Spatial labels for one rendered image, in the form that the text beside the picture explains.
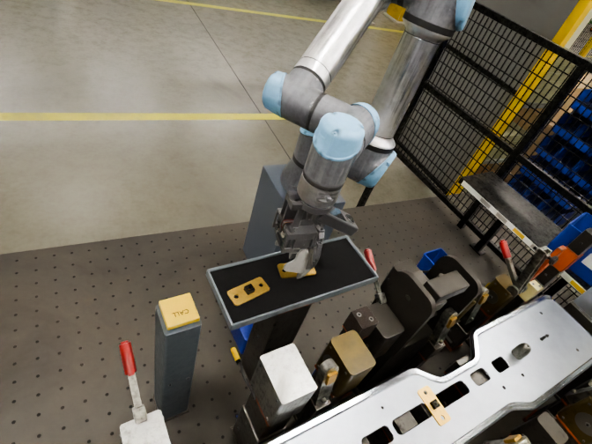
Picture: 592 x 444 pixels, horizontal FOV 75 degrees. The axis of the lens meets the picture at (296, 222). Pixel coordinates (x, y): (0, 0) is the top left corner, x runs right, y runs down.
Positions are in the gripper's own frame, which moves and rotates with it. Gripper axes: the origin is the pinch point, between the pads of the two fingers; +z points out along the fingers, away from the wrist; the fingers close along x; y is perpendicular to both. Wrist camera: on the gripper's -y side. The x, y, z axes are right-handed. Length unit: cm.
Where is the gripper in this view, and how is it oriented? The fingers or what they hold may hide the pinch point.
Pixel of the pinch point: (298, 263)
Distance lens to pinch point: 85.2
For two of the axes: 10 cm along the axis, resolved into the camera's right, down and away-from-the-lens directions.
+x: 3.0, 7.2, -6.3
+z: -2.5, 7.0, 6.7
